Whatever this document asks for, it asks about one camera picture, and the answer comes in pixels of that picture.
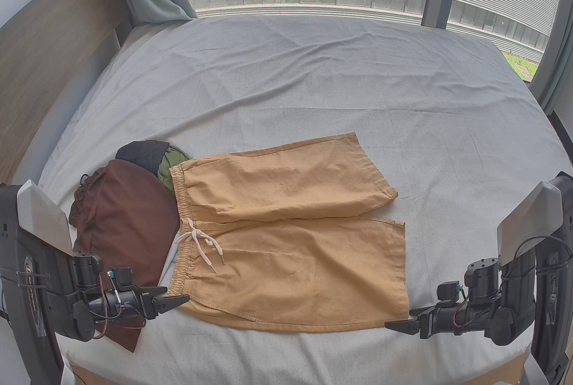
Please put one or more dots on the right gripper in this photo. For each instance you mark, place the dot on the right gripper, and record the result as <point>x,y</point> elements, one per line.
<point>441,320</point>

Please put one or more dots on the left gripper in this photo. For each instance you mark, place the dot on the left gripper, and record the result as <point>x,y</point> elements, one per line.
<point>130,302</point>

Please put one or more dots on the tan shorts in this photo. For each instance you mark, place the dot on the tan shorts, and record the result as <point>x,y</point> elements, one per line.
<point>291,249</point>

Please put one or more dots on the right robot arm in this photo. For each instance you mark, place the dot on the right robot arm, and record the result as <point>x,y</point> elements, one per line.
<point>550,275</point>

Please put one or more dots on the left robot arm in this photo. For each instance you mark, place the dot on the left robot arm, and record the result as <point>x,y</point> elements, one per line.
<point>31,275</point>

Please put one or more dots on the bed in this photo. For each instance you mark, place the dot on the bed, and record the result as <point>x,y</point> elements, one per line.
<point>335,83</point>

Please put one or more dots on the brown garment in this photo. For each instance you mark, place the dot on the brown garment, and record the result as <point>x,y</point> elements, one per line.
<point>130,217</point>

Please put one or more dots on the green garment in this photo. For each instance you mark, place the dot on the green garment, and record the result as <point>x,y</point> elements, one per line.
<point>172,163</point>

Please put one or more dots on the black garment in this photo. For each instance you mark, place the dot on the black garment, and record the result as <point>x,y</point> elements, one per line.
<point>138,152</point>

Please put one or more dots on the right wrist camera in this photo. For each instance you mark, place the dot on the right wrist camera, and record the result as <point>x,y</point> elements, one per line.
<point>449,291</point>

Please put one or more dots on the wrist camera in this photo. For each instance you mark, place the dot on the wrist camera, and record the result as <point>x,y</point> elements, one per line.
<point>120,276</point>
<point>449,291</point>

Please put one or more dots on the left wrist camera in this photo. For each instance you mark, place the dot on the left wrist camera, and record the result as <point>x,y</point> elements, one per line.
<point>120,276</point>

